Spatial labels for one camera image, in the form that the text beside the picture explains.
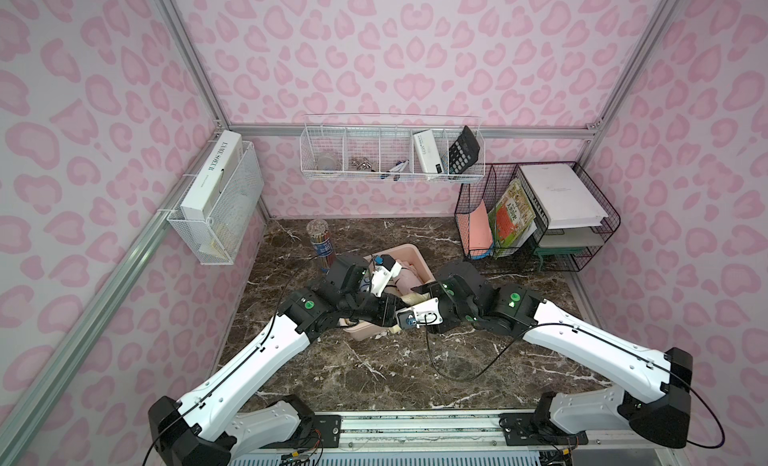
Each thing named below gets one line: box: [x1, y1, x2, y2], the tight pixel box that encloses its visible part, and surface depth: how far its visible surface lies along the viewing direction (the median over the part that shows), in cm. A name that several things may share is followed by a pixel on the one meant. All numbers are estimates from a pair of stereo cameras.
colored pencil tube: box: [306, 219, 336, 274], surface depth 95 cm
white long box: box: [180, 130, 244, 221], surface depth 72 cm
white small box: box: [413, 129, 444, 174], surface depth 94 cm
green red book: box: [488, 178, 537, 257], surface depth 102 cm
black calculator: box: [448, 125, 480, 174], surface depth 93 cm
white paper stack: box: [520, 163, 609, 229], surface depth 95 cm
